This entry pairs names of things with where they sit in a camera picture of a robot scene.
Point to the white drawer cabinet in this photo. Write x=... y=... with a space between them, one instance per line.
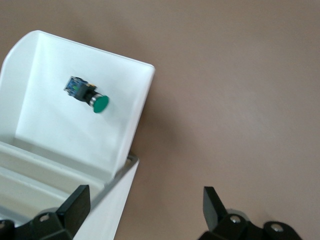
x=117 y=200

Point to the white plastic drawer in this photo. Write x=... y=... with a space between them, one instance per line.
x=62 y=130
x=25 y=192
x=50 y=170

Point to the green push button switch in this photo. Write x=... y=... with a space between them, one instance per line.
x=100 y=103

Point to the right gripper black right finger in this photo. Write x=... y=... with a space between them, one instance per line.
x=237 y=227

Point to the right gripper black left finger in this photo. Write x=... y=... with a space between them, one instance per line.
x=50 y=225

